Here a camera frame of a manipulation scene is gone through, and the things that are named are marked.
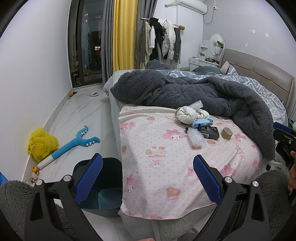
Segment orange black floor item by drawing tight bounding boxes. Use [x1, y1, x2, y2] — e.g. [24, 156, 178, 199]
[68, 91, 77, 99]

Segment white floor slipper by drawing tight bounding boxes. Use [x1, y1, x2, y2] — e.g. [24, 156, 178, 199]
[87, 92, 99, 97]

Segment blue tissue packet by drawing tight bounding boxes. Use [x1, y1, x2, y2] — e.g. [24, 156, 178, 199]
[191, 118, 213, 128]

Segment yellow curtain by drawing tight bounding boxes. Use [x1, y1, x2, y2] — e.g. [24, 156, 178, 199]
[112, 0, 138, 72]

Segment pink cartoon print blanket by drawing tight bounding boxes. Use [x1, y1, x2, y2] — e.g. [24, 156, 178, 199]
[118, 105, 263, 220]

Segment round vanity mirror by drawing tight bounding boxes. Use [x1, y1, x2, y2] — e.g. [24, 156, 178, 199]
[209, 34, 225, 57]

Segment blue plush slingshot toy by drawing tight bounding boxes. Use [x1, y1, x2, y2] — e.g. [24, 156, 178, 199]
[37, 126, 100, 170]

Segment dark glass balcony door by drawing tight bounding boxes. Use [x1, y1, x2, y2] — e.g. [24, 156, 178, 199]
[68, 0, 105, 87]

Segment black tissue packet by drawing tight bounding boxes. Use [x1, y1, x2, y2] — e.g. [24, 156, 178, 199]
[185, 126, 220, 140]

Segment clothes on hanging rack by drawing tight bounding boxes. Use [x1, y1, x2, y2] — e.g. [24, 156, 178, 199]
[140, 18, 185, 65]

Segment dark grey fleece blanket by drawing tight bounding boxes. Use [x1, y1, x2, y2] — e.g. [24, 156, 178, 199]
[110, 69, 275, 161]

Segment grey curtain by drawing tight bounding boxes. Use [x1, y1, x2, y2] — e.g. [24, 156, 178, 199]
[101, 0, 114, 84]

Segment white dressing table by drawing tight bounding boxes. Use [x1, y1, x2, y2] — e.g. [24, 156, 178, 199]
[189, 40, 221, 71]

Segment grey mattress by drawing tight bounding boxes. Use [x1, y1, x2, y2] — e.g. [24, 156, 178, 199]
[102, 69, 139, 160]

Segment grey upholstered headboard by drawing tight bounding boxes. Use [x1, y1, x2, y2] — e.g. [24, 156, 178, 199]
[219, 49, 295, 108]

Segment cardboard tape roll core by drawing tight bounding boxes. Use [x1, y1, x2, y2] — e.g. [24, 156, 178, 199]
[221, 127, 233, 141]

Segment white air conditioner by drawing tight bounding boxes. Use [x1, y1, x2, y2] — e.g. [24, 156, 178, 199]
[165, 0, 208, 15]

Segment right hand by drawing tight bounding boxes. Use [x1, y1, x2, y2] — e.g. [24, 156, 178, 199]
[287, 164, 296, 191]

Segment yellow plastic bag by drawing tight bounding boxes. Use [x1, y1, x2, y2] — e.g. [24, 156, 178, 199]
[27, 127, 59, 163]

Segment small duck keychain toys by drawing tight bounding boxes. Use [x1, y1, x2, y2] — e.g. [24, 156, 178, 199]
[30, 166, 40, 183]

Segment dark teal trash bin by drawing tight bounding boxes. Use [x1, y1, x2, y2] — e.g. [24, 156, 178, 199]
[79, 157, 123, 218]

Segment blue white patterned duvet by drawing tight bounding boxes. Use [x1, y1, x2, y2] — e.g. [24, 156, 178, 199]
[158, 65, 288, 125]

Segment white sock ball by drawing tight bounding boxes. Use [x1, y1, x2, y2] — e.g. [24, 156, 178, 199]
[176, 106, 197, 125]
[196, 109, 209, 119]

